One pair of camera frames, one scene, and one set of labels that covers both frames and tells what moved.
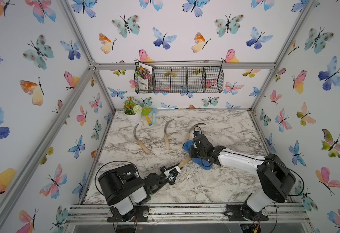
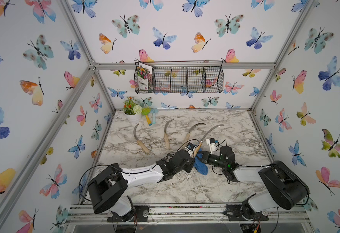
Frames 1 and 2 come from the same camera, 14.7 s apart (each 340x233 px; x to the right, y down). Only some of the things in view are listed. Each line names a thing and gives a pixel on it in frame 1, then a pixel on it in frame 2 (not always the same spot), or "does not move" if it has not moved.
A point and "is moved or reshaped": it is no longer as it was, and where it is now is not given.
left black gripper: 162,171 -> 190,165
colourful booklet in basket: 144,73 does not move
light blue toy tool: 154,111 does not move
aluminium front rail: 280,212 does not move
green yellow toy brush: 146,111 does not move
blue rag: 198,161 is moved or reshaped
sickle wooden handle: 181,164 is moved or reshaped
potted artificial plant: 132,110 does not move
